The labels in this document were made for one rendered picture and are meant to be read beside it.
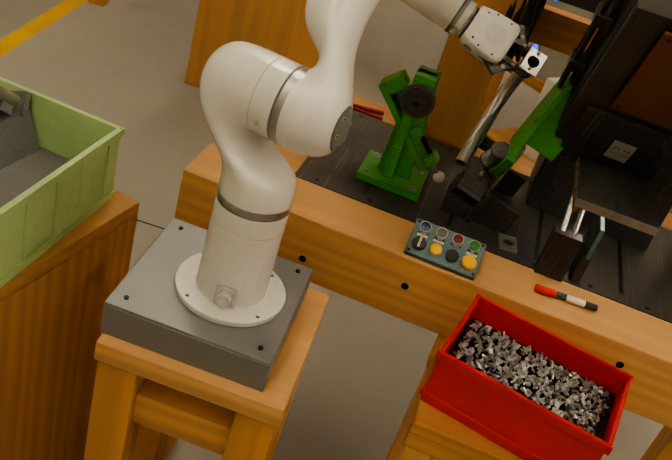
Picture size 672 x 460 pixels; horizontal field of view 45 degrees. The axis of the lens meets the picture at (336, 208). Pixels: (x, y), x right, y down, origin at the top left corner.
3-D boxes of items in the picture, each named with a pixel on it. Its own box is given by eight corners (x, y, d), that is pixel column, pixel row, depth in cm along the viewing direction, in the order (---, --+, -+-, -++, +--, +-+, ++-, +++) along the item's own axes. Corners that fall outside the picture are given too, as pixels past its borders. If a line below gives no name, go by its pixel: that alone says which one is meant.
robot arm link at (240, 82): (267, 231, 122) (307, 90, 110) (167, 179, 126) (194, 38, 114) (303, 202, 132) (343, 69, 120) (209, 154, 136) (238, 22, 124)
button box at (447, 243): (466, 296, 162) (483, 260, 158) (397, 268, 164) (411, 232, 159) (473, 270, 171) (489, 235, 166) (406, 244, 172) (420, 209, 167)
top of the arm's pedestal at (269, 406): (278, 428, 129) (284, 411, 127) (92, 359, 131) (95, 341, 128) (325, 310, 156) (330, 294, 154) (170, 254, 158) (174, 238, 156)
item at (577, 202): (652, 241, 151) (659, 229, 150) (570, 210, 153) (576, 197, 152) (643, 156, 184) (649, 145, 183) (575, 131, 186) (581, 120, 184)
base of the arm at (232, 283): (272, 341, 130) (301, 249, 121) (158, 306, 129) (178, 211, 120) (293, 274, 146) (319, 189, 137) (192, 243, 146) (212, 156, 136)
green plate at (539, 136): (536, 181, 171) (602, 106, 160) (504, 159, 171) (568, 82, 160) (540, 158, 181) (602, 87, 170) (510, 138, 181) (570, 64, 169)
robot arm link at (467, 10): (450, 23, 167) (462, 32, 168) (472, -9, 169) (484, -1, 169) (439, 37, 176) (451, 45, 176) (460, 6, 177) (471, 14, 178)
